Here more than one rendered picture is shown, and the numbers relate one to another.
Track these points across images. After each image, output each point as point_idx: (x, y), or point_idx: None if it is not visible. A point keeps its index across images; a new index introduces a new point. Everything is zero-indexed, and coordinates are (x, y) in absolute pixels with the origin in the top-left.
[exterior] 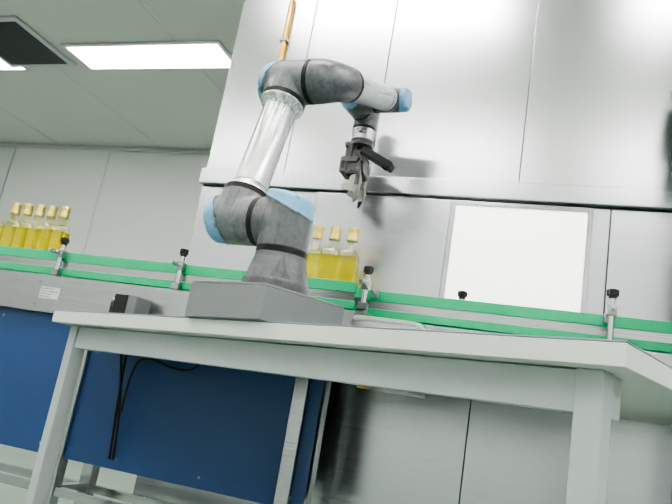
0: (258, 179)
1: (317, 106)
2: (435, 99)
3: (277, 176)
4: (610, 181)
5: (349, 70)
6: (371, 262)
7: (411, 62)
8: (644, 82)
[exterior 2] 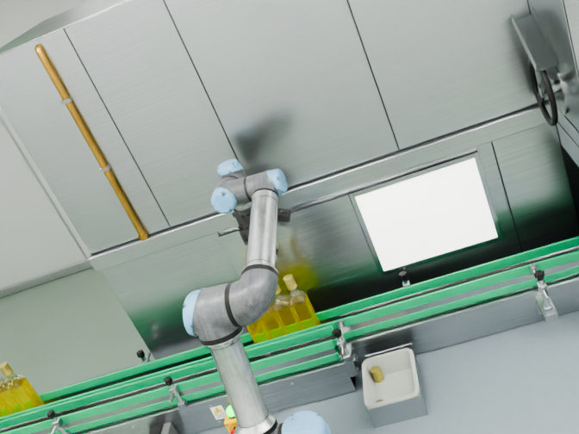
0: (261, 419)
1: (157, 153)
2: (276, 100)
3: (169, 237)
4: (481, 115)
5: (265, 285)
6: (307, 271)
7: (226, 69)
8: (478, 2)
